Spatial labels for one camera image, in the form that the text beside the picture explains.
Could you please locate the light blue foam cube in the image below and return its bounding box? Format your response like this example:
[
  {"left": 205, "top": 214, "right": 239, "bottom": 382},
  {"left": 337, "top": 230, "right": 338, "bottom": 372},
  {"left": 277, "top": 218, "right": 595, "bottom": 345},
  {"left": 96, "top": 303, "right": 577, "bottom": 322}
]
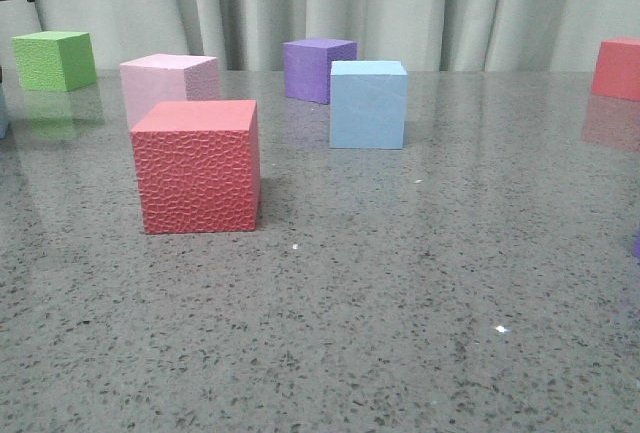
[
  {"left": 329, "top": 60, "right": 408, "bottom": 149},
  {"left": 0, "top": 88, "right": 9, "bottom": 139}
]

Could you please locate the red textured foam cube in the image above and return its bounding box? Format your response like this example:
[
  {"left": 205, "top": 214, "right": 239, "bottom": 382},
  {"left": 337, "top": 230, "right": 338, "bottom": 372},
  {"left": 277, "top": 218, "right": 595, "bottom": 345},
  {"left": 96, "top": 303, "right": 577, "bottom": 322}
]
[{"left": 130, "top": 99, "right": 261, "bottom": 234}]

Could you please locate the purple foam cube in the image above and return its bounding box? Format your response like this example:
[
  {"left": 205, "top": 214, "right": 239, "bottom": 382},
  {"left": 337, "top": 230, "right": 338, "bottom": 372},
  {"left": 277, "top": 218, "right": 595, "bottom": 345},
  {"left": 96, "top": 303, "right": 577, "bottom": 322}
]
[{"left": 283, "top": 38, "right": 358, "bottom": 104}]

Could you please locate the pink foam cube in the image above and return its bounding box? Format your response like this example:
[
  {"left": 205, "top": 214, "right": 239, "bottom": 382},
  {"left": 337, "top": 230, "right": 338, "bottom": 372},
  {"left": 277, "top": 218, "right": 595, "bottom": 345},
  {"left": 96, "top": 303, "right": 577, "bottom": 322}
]
[{"left": 119, "top": 53, "right": 221, "bottom": 128}]

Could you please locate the grey-green curtain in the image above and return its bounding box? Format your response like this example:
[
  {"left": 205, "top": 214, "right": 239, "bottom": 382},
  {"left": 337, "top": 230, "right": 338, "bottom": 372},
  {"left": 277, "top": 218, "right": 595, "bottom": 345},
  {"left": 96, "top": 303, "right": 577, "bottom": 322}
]
[{"left": 1, "top": 0, "right": 639, "bottom": 71}]

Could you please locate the green foam cube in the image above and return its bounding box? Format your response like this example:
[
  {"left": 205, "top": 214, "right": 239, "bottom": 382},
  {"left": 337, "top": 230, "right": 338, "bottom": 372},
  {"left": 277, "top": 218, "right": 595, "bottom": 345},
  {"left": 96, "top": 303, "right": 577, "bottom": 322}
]
[{"left": 12, "top": 31, "right": 97, "bottom": 92}]

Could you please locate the purple cube at right edge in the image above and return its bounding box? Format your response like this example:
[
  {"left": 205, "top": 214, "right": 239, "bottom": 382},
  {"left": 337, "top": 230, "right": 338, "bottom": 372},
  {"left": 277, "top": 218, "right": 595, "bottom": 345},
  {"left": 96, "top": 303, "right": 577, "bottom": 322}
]
[{"left": 631, "top": 231, "right": 640, "bottom": 258}]

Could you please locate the red foam cube far right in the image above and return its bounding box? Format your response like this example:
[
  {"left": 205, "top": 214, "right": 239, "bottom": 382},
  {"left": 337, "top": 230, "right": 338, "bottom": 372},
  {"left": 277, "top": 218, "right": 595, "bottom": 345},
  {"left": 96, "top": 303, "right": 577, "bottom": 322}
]
[{"left": 591, "top": 37, "right": 640, "bottom": 101}]

